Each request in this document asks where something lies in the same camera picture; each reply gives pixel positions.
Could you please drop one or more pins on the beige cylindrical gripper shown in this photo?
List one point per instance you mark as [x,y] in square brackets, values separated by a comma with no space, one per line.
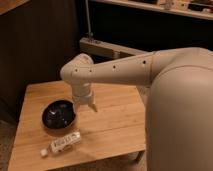
[82,94]

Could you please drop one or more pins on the clear plastic bottle white label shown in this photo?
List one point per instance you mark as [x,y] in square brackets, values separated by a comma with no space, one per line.
[60,144]

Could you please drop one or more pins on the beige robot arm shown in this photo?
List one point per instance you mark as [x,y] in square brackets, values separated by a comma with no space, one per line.
[179,108]

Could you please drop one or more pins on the black ceramic bowl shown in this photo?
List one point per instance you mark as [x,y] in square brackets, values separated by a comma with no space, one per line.
[58,114]

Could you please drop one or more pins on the wooden table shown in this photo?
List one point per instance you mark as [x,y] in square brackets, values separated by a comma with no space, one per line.
[115,128]

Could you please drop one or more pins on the grey metal beam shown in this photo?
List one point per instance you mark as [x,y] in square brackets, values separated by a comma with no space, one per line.
[108,50]

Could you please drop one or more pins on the vertical metal pole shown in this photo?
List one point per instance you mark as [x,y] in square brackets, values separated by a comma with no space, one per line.
[90,34]

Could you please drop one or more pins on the wooden wall shelf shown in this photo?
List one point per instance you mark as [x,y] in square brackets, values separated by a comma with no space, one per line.
[187,8]

